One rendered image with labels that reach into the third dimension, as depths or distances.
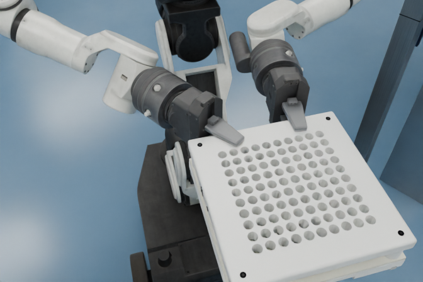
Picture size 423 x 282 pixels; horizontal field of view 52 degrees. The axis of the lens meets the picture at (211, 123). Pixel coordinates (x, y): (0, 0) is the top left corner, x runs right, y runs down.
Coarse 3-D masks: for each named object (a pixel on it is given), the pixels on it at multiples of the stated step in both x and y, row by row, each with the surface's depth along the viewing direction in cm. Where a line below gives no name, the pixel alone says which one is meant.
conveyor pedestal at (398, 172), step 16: (416, 112) 161; (416, 128) 165; (400, 144) 174; (416, 144) 169; (400, 160) 178; (416, 160) 173; (384, 176) 190; (400, 176) 183; (416, 176) 178; (416, 192) 182
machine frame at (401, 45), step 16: (416, 0) 118; (400, 16) 123; (416, 16) 120; (400, 32) 126; (416, 32) 124; (400, 48) 129; (384, 64) 136; (400, 64) 132; (384, 80) 139; (400, 80) 141; (384, 96) 142; (368, 112) 150; (384, 112) 147; (368, 128) 154; (368, 144) 158
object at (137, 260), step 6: (138, 252) 151; (132, 258) 147; (138, 258) 147; (144, 258) 148; (132, 264) 144; (138, 264) 144; (144, 264) 144; (132, 270) 143; (138, 270) 143; (144, 270) 143; (132, 276) 142; (138, 276) 141; (144, 276) 142
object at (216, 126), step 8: (208, 120) 68; (216, 120) 68; (224, 120) 69; (208, 128) 68; (216, 128) 67; (224, 128) 67; (232, 128) 67; (216, 136) 67; (224, 136) 66; (232, 136) 66; (240, 136) 66; (232, 144) 66
